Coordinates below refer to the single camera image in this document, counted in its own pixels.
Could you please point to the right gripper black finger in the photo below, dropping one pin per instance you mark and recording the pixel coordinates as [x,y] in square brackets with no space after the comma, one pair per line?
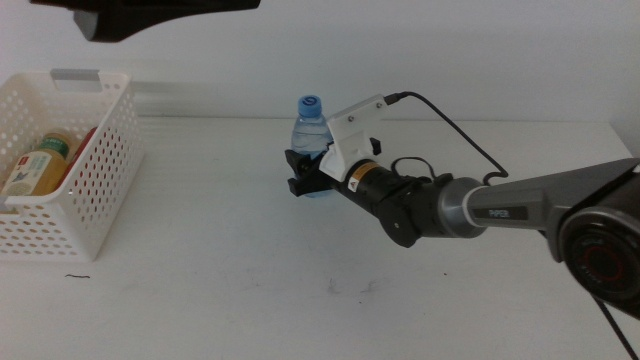
[310,186]
[302,165]

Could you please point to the clear water bottle blue cap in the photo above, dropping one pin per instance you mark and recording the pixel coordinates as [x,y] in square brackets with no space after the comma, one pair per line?
[310,132]

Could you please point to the red soda can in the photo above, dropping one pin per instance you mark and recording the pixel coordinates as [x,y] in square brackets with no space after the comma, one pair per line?
[82,150]

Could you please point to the yellow liquid bottle white cap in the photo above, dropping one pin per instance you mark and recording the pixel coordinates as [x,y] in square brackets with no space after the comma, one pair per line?
[37,170]

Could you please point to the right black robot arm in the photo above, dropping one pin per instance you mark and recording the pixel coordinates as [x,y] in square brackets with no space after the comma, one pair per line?
[500,212]

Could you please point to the white perforated plastic basket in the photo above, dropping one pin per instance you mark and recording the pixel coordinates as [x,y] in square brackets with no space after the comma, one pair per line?
[107,165]

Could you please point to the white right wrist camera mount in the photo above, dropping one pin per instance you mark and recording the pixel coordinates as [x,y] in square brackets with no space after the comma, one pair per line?
[350,135]

